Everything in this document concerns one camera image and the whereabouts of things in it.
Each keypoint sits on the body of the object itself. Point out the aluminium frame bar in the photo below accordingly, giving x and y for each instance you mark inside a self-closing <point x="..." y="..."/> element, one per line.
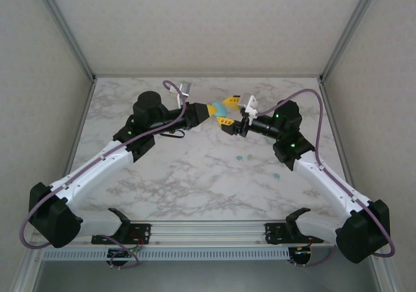
<point x="81" y="123"/>
<point x="332" y="123"/>
<point x="208" y="75"/>

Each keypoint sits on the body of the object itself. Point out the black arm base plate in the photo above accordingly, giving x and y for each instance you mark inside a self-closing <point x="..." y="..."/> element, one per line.
<point x="274" y="233"/>
<point x="143" y="231"/>

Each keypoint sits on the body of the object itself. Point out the aluminium mounting rail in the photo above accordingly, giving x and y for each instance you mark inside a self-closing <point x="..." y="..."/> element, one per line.
<point x="208" y="233"/>

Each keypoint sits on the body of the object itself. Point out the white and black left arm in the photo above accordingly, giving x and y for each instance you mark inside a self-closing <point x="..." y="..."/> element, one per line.
<point x="94" y="175"/>

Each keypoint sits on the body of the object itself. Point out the pale oval earbud charging case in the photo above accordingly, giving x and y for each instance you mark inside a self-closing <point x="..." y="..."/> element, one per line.
<point x="220" y="109"/>

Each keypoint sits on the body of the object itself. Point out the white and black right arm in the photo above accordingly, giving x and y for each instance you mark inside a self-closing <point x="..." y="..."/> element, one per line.
<point x="320" y="192"/>

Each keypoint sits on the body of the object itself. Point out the aluminium frame post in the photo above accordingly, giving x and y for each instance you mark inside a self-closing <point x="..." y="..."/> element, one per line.
<point x="66" y="32"/>
<point x="347" y="32"/>

